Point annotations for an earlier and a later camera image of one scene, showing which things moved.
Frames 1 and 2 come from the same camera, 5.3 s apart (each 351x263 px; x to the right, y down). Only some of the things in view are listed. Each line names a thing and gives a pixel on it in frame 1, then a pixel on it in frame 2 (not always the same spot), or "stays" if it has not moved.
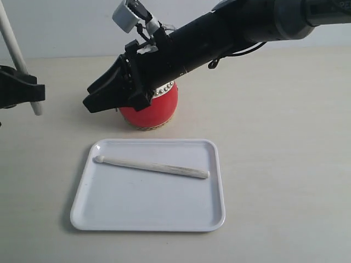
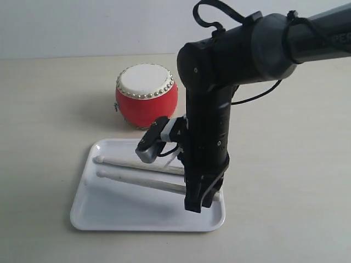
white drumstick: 153,167 stays
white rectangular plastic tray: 114,198 stays
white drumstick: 15,50 → 164,186
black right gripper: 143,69 → 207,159
